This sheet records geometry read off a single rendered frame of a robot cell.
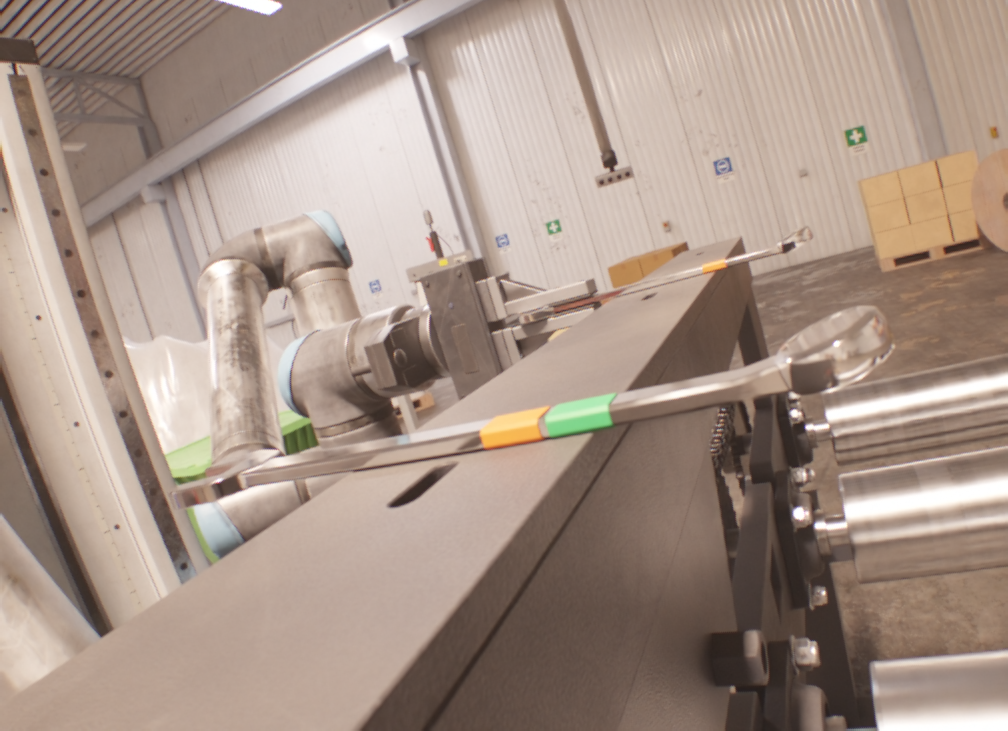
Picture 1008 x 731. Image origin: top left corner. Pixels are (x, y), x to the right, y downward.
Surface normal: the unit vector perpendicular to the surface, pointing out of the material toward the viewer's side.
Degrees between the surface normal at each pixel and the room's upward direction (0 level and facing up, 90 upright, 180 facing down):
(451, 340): 90
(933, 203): 90
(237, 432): 34
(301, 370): 74
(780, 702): 0
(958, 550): 99
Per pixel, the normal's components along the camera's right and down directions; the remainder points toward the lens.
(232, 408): -0.07, -0.79
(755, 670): -0.43, 0.00
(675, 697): 0.88, -0.22
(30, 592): 0.77, -0.60
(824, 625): -0.37, 0.22
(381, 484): -0.29, -0.95
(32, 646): 0.61, -0.43
